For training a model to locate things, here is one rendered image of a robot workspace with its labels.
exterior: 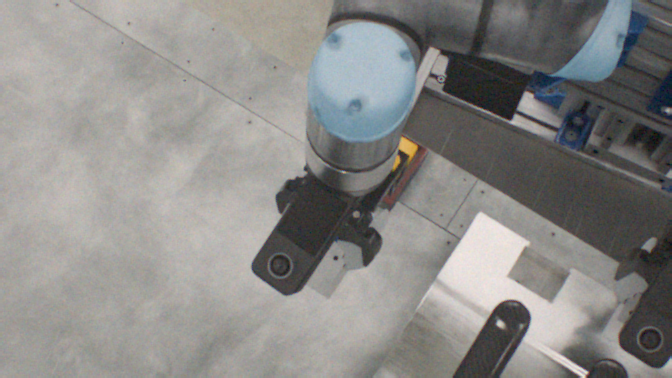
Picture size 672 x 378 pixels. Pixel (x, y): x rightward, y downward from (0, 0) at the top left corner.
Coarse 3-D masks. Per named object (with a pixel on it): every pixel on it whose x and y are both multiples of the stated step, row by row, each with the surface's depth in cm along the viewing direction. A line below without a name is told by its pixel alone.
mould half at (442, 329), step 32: (480, 224) 136; (480, 256) 135; (512, 256) 135; (448, 288) 134; (480, 288) 134; (512, 288) 134; (576, 288) 135; (416, 320) 133; (448, 320) 133; (480, 320) 133; (544, 320) 133; (576, 320) 133; (608, 320) 134; (416, 352) 132; (448, 352) 132; (544, 352) 132; (576, 352) 132; (608, 352) 132
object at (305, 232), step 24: (312, 192) 111; (288, 216) 112; (312, 216) 111; (336, 216) 111; (288, 240) 112; (312, 240) 112; (264, 264) 112; (288, 264) 112; (312, 264) 112; (288, 288) 112
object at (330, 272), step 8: (336, 240) 129; (336, 248) 127; (328, 256) 127; (336, 256) 127; (320, 264) 127; (328, 264) 127; (336, 264) 127; (344, 264) 127; (320, 272) 126; (328, 272) 126; (336, 272) 126; (344, 272) 130; (312, 280) 129; (320, 280) 128; (328, 280) 126; (336, 280) 128; (312, 288) 131; (320, 288) 130; (328, 288) 128; (328, 296) 130
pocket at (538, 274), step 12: (528, 252) 137; (516, 264) 138; (528, 264) 138; (540, 264) 138; (552, 264) 137; (516, 276) 137; (528, 276) 138; (540, 276) 138; (552, 276) 138; (564, 276) 137; (528, 288) 137; (540, 288) 137; (552, 288) 137; (552, 300) 137
